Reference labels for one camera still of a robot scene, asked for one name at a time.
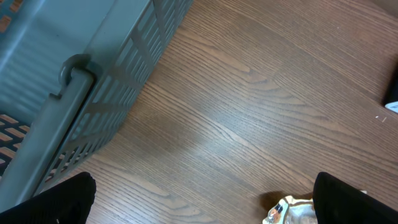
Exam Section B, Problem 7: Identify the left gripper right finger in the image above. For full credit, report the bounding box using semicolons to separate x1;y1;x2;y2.
313;172;397;224

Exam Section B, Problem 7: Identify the brown snack pouch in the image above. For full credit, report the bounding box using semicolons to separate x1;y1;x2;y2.
262;190;368;224

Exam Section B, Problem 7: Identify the white barcode scanner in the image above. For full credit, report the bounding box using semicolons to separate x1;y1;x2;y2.
382;63;398;113

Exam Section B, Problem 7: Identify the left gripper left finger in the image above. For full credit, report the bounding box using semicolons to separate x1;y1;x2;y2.
1;172;96;224

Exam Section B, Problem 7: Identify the grey plastic mesh basket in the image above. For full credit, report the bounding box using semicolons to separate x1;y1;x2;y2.
1;0;193;211

